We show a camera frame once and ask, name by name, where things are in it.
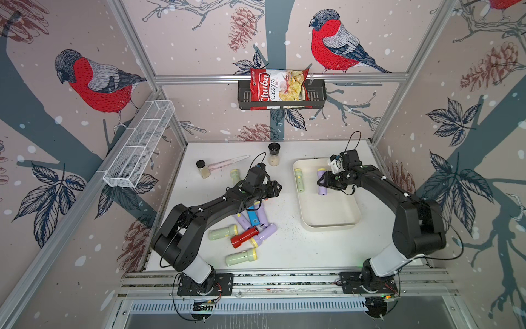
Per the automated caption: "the purple flashlight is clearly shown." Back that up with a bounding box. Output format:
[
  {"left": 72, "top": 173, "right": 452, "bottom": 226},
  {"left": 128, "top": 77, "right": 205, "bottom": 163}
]
[
  {"left": 250, "top": 223, "right": 278, "bottom": 248},
  {"left": 256, "top": 202, "right": 269, "bottom": 228},
  {"left": 317, "top": 168, "right": 327, "bottom": 196},
  {"left": 233, "top": 213, "right": 252, "bottom": 230}
]

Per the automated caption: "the green flashlight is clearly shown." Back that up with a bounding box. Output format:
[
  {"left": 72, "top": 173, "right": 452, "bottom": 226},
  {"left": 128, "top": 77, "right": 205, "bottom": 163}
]
[
  {"left": 208, "top": 224, "right": 239, "bottom": 241},
  {"left": 225, "top": 248, "right": 258, "bottom": 267},
  {"left": 294, "top": 168, "right": 305, "bottom": 193},
  {"left": 230, "top": 169, "right": 242, "bottom": 186}
]

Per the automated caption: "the blue flashlight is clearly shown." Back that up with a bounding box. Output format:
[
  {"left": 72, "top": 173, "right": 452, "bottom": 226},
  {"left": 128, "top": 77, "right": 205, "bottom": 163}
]
[{"left": 247, "top": 206, "right": 260, "bottom": 226}]

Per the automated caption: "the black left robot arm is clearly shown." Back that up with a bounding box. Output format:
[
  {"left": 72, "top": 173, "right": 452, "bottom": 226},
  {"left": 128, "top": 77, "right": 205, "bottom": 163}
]
[{"left": 151, "top": 163, "right": 282, "bottom": 290}]

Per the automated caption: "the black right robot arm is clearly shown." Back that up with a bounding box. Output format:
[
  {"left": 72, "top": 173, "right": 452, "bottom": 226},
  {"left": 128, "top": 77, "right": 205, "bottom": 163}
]
[{"left": 317, "top": 149, "right": 447, "bottom": 292}]

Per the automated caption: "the cream plastic storage tray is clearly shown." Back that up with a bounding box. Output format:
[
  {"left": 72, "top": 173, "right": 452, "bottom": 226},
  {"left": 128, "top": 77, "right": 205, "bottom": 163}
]
[{"left": 293, "top": 158, "right": 361, "bottom": 232}]

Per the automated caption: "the glass grinder with black cap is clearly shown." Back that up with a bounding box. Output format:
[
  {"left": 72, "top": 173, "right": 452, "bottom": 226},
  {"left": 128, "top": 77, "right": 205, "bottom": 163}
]
[{"left": 268, "top": 142, "right": 281, "bottom": 167}]

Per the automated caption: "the small jar with black lid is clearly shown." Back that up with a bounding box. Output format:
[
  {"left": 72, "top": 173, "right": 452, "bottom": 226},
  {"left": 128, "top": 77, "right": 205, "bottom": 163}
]
[{"left": 196, "top": 160, "right": 211, "bottom": 179}]

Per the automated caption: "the red flashlight lower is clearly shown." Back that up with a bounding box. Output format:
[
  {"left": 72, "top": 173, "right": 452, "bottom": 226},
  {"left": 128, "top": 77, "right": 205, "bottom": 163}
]
[{"left": 231, "top": 227, "right": 259, "bottom": 249}]

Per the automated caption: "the green flashlight front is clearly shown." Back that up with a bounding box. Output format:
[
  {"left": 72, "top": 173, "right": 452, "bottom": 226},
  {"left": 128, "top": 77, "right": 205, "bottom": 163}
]
[{"left": 225, "top": 248, "right": 258, "bottom": 267}]

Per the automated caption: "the red cassava chips bag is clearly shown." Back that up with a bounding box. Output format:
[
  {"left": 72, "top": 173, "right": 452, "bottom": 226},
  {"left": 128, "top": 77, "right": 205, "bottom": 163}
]
[{"left": 250, "top": 68, "right": 310, "bottom": 103}]

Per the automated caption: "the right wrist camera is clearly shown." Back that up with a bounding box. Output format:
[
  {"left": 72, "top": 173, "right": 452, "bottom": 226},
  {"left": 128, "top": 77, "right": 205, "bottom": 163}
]
[{"left": 329, "top": 155, "right": 344, "bottom": 174}]

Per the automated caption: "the black wall basket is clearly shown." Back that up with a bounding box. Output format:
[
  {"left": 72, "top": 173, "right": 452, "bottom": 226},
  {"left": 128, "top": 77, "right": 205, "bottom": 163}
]
[{"left": 237, "top": 80, "right": 327, "bottom": 110}]

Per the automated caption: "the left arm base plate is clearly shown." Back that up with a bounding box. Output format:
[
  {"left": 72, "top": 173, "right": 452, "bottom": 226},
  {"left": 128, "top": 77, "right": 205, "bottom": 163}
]
[{"left": 175, "top": 272, "right": 234, "bottom": 297}]

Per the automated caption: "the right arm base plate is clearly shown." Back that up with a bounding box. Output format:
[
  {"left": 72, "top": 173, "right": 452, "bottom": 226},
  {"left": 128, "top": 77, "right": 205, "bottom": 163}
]
[{"left": 336, "top": 271, "right": 399, "bottom": 295}]

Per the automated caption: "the white wire mesh basket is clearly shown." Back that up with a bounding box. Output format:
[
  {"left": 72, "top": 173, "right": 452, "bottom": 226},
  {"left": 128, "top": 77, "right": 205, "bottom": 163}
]
[{"left": 103, "top": 100, "right": 175, "bottom": 188}]

